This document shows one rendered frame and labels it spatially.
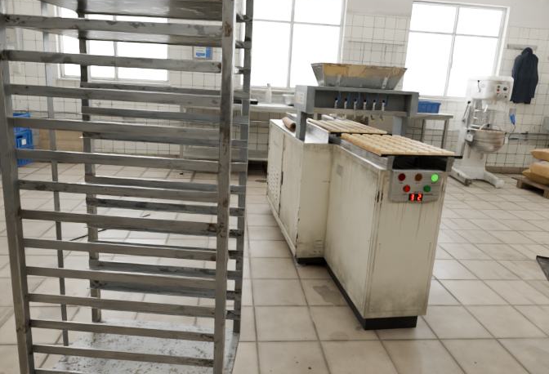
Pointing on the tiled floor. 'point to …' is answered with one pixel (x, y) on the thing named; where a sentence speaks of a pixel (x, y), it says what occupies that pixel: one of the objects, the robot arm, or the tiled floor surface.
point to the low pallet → (532, 185)
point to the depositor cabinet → (299, 190)
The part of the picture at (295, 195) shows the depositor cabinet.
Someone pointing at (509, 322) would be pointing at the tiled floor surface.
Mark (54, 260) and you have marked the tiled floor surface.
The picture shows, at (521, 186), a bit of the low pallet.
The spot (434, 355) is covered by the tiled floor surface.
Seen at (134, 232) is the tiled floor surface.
